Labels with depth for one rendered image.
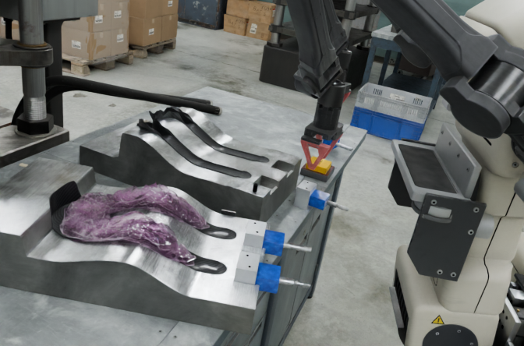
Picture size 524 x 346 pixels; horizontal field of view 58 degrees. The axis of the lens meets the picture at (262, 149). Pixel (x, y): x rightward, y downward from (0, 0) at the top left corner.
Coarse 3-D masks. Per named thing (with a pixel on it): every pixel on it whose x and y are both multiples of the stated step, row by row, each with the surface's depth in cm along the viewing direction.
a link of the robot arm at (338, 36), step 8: (328, 0) 124; (328, 8) 125; (328, 16) 127; (336, 16) 130; (328, 24) 129; (336, 24) 132; (328, 32) 131; (336, 32) 133; (344, 32) 136; (336, 40) 137; (344, 40) 138; (336, 48) 138
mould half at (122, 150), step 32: (128, 128) 131; (96, 160) 117; (128, 160) 112; (160, 160) 109; (224, 160) 116; (288, 160) 120; (192, 192) 108; (224, 192) 104; (256, 192) 102; (288, 192) 120
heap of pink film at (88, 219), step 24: (96, 192) 91; (120, 192) 90; (144, 192) 90; (168, 192) 92; (72, 216) 84; (96, 216) 83; (120, 216) 84; (144, 216) 83; (192, 216) 90; (72, 240) 80; (96, 240) 79; (120, 240) 79; (144, 240) 79; (168, 240) 81; (192, 264) 81
